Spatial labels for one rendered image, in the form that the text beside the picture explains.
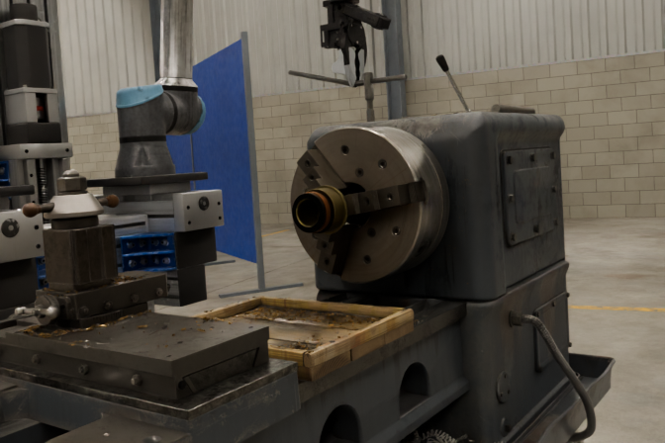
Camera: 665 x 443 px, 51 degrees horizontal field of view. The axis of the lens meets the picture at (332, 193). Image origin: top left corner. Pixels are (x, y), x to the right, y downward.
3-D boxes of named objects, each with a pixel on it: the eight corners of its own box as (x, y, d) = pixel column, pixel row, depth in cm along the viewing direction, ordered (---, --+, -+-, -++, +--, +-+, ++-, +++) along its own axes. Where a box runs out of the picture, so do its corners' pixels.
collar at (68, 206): (82, 213, 102) (80, 193, 102) (116, 213, 97) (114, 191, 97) (32, 219, 95) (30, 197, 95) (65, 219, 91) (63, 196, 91)
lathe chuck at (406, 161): (314, 264, 156) (316, 125, 153) (439, 286, 138) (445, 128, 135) (288, 271, 149) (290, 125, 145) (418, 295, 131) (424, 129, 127)
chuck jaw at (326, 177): (343, 200, 143) (311, 157, 147) (357, 184, 140) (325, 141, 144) (311, 205, 134) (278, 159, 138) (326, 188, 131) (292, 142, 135)
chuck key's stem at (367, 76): (377, 122, 162) (374, 72, 161) (372, 122, 160) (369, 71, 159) (369, 123, 163) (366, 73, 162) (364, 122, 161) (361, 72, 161)
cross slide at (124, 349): (72, 329, 113) (70, 302, 112) (272, 361, 88) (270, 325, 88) (-31, 357, 99) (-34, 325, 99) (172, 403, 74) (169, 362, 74)
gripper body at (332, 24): (338, 52, 170) (335, 3, 169) (368, 47, 165) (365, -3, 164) (320, 49, 163) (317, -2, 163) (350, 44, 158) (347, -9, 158)
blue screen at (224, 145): (135, 253, 980) (122, 87, 968) (191, 246, 1015) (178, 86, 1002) (220, 298, 610) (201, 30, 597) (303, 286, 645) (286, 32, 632)
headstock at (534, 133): (421, 252, 215) (413, 127, 213) (576, 257, 187) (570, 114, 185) (304, 289, 167) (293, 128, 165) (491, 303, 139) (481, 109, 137)
